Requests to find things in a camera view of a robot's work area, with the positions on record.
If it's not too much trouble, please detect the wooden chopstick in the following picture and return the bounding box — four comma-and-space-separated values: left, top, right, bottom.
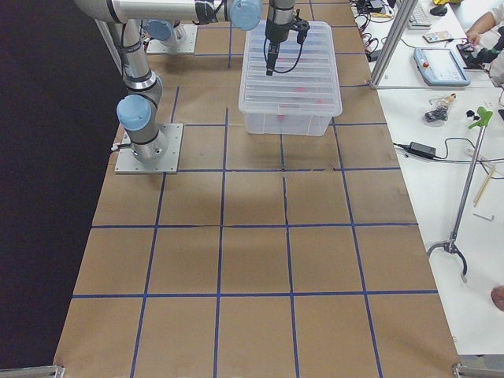
473, 165, 495, 207

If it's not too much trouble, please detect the black power adapter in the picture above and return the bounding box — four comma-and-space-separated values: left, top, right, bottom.
409, 142, 436, 160

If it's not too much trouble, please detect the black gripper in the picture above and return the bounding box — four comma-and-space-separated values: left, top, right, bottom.
265, 17, 310, 76

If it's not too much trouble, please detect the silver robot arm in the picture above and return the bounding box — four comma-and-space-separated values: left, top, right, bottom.
143, 19, 187, 47
76, 1, 309, 163

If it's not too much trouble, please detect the aluminium frame post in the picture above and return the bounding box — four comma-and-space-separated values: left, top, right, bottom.
369, 0, 417, 89

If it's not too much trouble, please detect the clear plastic box lid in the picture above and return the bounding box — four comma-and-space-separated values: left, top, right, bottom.
239, 20, 343, 116

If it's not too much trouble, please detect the green handled reacher grabber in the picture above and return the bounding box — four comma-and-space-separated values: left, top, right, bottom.
427, 106, 493, 284

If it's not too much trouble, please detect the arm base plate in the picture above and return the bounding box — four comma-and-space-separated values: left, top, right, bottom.
145, 20, 198, 55
114, 124, 183, 174

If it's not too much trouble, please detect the teach pendant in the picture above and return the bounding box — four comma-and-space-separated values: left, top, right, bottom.
413, 48, 471, 87

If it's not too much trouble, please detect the clear plastic storage box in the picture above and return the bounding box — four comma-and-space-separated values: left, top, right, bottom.
243, 113, 333, 136

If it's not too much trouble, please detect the person hand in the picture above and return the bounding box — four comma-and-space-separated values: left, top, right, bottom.
466, 30, 480, 45

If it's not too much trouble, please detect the allen key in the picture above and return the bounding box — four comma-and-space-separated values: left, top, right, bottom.
473, 213, 495, 221

